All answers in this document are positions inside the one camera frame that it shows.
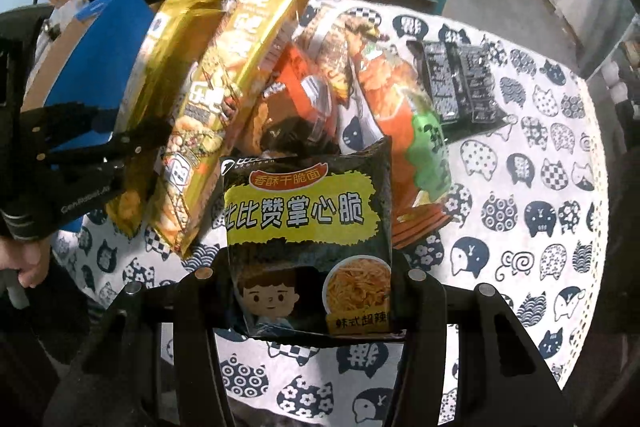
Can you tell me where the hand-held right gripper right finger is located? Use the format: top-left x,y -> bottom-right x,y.
392,267 -> 566,427

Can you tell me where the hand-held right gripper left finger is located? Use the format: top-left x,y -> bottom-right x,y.
47,269 -> 261,427

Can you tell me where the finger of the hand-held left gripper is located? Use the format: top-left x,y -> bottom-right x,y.
42,152 -> 156,202
20,103 -> 171,155

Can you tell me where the gold foil snack bag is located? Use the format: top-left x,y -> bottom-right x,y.
111,0 -> 236,238

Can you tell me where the black yellow-label snack packet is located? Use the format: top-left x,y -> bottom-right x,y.
221,138 -> 408,340

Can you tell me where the orange green snack bag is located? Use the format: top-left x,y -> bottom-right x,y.
295,7 -> 453,250

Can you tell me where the person's left hand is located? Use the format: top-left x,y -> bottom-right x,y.
0,238 -> 52,289

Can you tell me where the blue box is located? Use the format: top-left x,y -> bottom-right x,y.
20,0 -> 157,152

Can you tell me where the long yellow snack packet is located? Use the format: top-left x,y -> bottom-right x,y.
150,0 -> 318,258

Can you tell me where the cat-print tablecloth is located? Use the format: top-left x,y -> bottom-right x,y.
50,0 -> 608,427

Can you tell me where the orange red snack bag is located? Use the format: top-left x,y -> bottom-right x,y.
240,44 -> 342,158

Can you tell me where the black patterned snack packet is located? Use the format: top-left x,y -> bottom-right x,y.
419,39 -> 507,126

